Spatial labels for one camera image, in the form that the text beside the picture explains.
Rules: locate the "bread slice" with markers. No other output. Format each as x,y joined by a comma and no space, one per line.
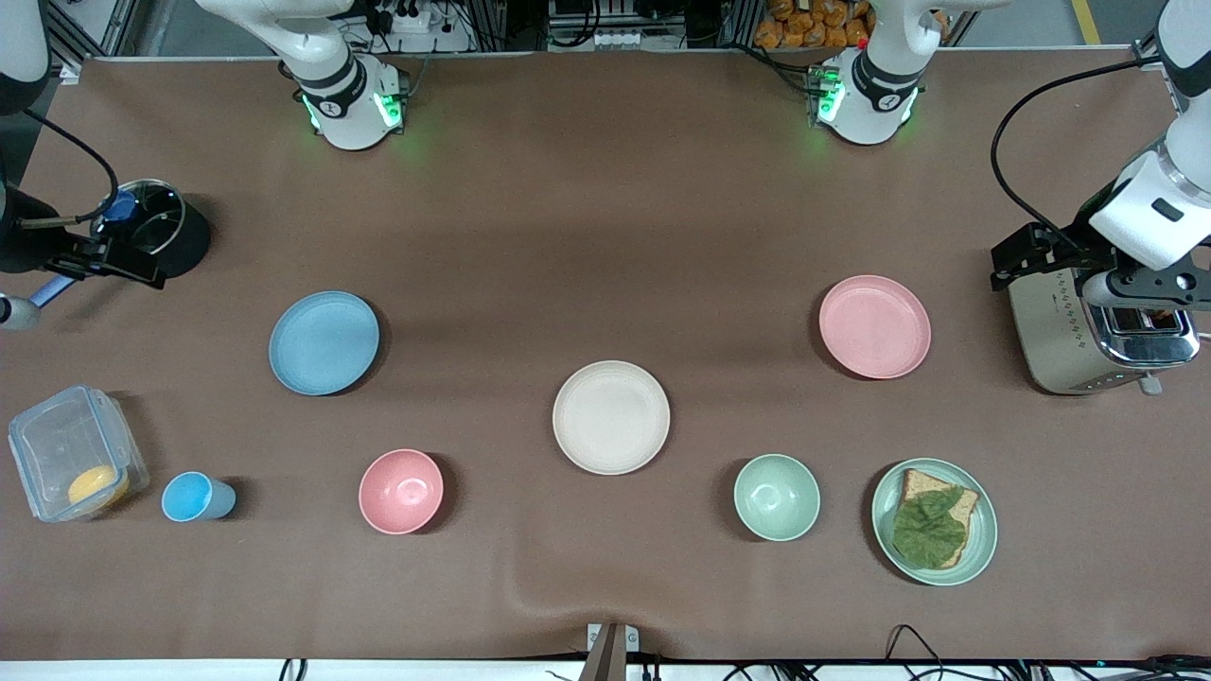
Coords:
920,484

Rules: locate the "brown table cover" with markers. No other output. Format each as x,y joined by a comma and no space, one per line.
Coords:
605,236

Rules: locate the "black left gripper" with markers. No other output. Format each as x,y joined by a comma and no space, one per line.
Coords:
1079,248

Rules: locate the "beige plate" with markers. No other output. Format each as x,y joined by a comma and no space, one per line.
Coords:
611,417

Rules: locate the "blue plate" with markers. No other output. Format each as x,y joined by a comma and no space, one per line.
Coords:
324,342

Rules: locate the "green lettuce leaf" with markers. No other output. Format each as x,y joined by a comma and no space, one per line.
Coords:
929,532

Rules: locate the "brown toast slice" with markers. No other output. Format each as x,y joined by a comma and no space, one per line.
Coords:
1156,318

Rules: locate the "blue cup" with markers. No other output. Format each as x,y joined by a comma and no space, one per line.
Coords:
194,497

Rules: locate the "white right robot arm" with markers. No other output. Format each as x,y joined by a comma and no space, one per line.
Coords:
342,115

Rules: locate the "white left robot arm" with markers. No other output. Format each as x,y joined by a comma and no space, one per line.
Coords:
878,99

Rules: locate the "yellow food piece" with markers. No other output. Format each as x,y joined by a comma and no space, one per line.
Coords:
96,485

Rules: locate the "pink bowl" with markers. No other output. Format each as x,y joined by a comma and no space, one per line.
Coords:
401,491

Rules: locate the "green plate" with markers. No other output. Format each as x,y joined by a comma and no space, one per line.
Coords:
984,539

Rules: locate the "white power strip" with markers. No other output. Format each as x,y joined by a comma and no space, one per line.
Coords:
409,19

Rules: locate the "green bowl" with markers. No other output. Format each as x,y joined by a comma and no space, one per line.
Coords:
777,497

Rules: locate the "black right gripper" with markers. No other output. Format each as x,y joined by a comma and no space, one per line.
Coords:
21,248

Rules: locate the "clear plastic container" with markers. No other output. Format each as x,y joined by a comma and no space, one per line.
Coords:
66,440

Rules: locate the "silver toaster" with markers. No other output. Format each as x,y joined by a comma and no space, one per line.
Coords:
1055,340

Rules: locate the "pink plate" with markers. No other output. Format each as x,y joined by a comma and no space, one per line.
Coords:
875,327

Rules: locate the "metal table clamp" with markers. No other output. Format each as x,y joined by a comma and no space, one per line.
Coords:
612,651

